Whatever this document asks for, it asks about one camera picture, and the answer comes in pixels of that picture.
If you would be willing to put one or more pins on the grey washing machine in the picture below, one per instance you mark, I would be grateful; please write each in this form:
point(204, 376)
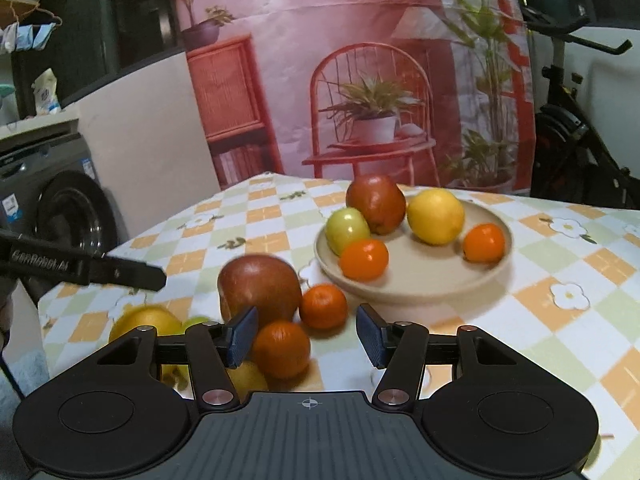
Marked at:
point(30, 180)

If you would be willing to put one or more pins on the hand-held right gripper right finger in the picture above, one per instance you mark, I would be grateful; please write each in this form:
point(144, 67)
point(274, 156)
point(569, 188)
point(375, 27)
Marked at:
point(371, 336)

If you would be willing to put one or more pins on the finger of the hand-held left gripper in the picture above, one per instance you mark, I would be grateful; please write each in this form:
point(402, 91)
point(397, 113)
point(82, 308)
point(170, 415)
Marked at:
point(130, 275)

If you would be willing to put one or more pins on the large dull red apple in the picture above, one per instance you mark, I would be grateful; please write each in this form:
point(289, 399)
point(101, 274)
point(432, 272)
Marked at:
point(260, 285)

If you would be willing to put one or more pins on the black exercise bike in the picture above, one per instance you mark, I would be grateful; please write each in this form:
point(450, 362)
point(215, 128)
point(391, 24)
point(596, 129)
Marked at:
point(560, 130)

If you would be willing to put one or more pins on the white detergent bag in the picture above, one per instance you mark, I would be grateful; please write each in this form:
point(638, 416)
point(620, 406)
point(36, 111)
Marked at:
point(46, 92)

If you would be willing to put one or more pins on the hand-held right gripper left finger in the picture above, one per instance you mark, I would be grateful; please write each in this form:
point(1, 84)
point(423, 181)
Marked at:
point(240, 336)

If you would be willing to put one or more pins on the yellow lemon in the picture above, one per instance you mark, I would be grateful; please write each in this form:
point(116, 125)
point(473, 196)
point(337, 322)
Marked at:
point(145, 319)
point(435, 216)

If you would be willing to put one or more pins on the beige round plate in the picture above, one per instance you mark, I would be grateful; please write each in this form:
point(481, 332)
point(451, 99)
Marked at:
point(425, 270)

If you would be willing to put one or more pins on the small yellow fruit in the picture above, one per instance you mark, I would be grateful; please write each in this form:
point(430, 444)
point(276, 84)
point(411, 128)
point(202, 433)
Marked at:
point(250, 381)

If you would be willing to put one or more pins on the checkered floral tablecloth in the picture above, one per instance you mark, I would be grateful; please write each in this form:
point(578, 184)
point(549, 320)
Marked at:
point(550, 340)

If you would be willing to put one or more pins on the shiny red apple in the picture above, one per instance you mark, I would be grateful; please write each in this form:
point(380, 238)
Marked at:
point(375, 201)

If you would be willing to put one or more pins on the green apple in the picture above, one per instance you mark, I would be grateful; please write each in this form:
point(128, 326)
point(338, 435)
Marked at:
point(346, 230)
point(196, 322)

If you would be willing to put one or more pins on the tangerine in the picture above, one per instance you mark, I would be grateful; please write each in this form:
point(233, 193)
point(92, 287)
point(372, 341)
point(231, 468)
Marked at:
point(483, 243)
point(281, 350)
point(364, 259)
point(323, 307)

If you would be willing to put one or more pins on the blue face mask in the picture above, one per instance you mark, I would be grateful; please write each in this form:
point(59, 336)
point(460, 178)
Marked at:
point(35, 36)

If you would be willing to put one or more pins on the printed pink backdrop cloth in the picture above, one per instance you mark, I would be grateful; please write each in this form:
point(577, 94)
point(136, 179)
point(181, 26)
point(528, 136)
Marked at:
point(300, 60)

